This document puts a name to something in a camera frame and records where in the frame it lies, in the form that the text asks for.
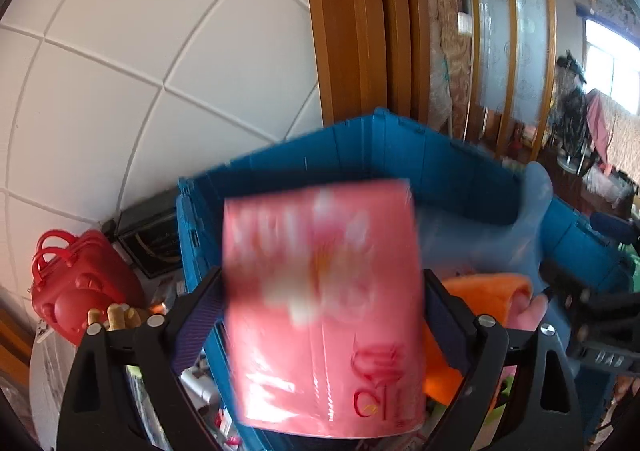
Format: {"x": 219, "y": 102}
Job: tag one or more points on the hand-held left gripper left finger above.
{"x": 200, "y": 321}

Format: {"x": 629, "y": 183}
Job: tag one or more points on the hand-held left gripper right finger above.
{"x": 442, "y": 321}

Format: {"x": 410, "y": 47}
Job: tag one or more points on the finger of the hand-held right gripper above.
{"x": 565, "y": 278}
{"x": 607, "y": 228}

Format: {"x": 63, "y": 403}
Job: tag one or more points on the pink tissue packet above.
{"x": 320, "y": 306}

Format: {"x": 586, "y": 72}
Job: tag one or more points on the blue plastic crate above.
{"x": 390, "y": 151}

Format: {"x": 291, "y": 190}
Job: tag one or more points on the clear plastic storage bag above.
{"x": 605, "y": 186}

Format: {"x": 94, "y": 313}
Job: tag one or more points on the orange plush toy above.
{"x": 480, "y": 291}

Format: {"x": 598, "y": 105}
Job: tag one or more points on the white floor fan stand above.
{"x": 567, "y": 163}

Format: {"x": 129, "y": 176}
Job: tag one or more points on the blue plastic spoon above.
{"x": 530, "y": 196}

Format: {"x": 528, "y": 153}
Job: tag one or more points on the tan plush toy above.
{"x": 115, "y": 316}

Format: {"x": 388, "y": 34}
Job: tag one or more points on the pink patterned blanket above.
{"x": 620, "y": 131}

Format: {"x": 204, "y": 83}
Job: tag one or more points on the black gift box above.
{"x": 150, "y": 236}

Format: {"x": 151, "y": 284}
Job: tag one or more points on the red bear handbag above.
{"x": 75, "y": 281}

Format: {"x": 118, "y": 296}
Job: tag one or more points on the black hanging clothes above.
{"x": 570, "y": 96}

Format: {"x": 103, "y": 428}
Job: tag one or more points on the window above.
{"x": 610, "y": 61}

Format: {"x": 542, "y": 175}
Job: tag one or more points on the wooden frosted glass partition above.
{"x": 520, "y": 31}

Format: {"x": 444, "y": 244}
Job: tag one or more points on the rolled patterned carpet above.
{"x": 447, "y": 46}

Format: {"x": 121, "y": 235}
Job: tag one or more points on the wooden door frame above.
{"x": 360, "y": 21}

